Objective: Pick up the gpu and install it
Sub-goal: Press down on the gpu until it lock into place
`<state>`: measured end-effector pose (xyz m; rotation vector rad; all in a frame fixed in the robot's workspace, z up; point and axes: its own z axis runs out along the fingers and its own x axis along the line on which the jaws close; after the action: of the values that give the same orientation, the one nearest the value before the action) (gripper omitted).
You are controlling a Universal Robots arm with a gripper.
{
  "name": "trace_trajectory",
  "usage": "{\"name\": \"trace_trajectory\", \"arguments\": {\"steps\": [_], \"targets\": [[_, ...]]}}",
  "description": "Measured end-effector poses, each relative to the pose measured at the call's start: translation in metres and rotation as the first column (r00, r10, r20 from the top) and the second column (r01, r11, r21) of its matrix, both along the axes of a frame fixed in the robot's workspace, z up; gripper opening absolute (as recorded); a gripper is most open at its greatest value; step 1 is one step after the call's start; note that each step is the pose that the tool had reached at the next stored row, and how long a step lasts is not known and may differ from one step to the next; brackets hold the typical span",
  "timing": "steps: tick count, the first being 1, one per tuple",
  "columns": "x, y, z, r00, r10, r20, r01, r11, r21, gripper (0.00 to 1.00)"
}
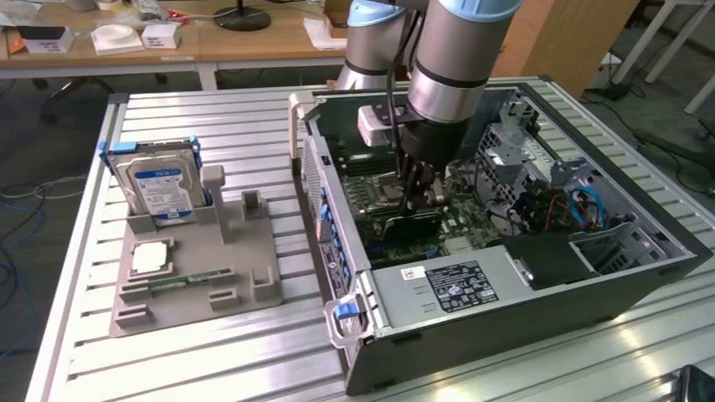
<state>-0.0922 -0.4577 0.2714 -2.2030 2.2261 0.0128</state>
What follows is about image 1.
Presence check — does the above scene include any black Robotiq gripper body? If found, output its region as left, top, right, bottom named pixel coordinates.
left=398, top=119, right=470, bottom=168

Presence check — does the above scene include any black graphics card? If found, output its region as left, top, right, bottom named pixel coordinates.
left=362, top=209, right=446, bottom=250

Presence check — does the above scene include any open socket cover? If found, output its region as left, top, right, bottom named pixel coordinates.
left=429, top=178, right=450, bottom=207

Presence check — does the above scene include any CPU socket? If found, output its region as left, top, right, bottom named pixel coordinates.
left=373, top=171, right=406, bottom=203

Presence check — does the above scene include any dark installed RAM stick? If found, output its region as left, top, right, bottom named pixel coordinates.
left=361, top=204, right=405, bottom=219

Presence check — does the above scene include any green motherboard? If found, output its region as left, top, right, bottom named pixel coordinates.
left=329, top=137, right=507, bottom=270

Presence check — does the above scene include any silver metal drive cage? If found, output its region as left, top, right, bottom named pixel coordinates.
left=474, top=100, right=563, bottom=219

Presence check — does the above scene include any grey power supply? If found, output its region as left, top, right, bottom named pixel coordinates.
left=370, top=245, right=539, bottom=330

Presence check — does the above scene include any white paper stack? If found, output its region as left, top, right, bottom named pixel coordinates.
left=302, top=17, right=351, bottom=51

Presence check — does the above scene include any black power adapter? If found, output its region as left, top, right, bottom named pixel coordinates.
left=599, top=82, right=634, bottom=102

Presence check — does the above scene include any wooden cabinet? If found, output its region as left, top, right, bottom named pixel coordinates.
left=491, top=0, right=642, bottom=91

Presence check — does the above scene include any grey disk bay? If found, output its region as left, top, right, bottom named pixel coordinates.
left=567, top=219, right=671, bottom=276

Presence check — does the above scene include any open black PC case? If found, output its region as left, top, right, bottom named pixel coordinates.
left=287, top=81, right=715, bottom=397

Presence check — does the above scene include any wooden desk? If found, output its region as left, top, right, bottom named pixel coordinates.
left=0, top=0, right=506, bottom=91

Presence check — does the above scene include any hard disk in blue carrier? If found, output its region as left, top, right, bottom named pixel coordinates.
left=98, top=135, right=204, bottom=228

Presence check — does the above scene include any black round lamp base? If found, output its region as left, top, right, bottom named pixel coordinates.
left=212, top=0, right=272, bottom=33

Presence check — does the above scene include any green RAM stick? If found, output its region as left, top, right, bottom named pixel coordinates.
left=147, top=270, right=232, bottom=291

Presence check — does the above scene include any grey parts rack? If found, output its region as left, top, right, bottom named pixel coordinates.
left=107, top=164, right=286, bottom=339

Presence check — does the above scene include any silver CPU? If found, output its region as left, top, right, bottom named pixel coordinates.
left=132, top=243, right=170, bottom=274

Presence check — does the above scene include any small white labelled box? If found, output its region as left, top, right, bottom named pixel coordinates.
left=140, top=22, right=183, bottom=50

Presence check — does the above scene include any white round container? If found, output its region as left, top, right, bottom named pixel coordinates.
left=90, top=23, right=147, bottom=56

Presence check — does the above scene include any black office chair base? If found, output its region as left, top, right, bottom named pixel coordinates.
left=31, top=74, right=118, bottom=123

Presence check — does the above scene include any black object with dark screen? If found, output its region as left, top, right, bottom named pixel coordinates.
left=671, top=363, right=715, bottom=402

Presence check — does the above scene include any white box with black lid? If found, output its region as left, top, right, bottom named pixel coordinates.
left=16, top=25, right=76, bottom=55

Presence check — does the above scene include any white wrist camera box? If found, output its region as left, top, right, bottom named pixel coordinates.
left=357, top=104, right=407, bottom=148

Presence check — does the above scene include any black camera cable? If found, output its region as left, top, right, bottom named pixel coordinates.
left=383, top=10, right=426, bottom=154

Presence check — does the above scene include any red wire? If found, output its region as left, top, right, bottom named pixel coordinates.
left=546, top=192, right=573, bottom=230

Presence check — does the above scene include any blue wire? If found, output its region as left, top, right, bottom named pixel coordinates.
left=567, top=185, right=610, bottom=232

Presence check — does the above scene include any white table frame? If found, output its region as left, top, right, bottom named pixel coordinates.
left=610, top=0, right=715, bottom=115

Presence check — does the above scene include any white floor cable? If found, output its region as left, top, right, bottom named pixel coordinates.
left=0, top=174, right=90, bottom=201

